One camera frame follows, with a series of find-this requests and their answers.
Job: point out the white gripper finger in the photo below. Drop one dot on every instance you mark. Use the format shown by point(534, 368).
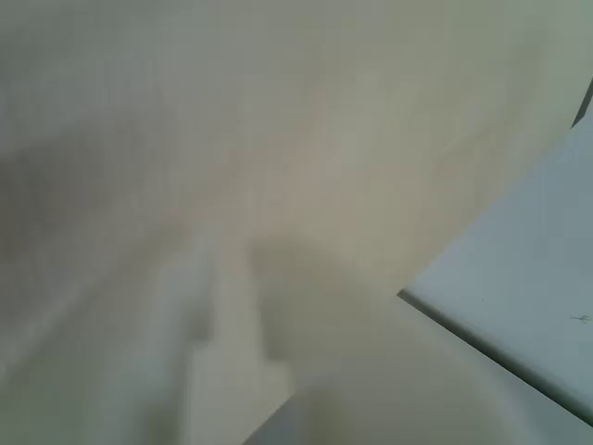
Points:
point(222, 324)

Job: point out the pale white flat panel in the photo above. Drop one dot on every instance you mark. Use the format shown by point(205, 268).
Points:
point(519, 259)

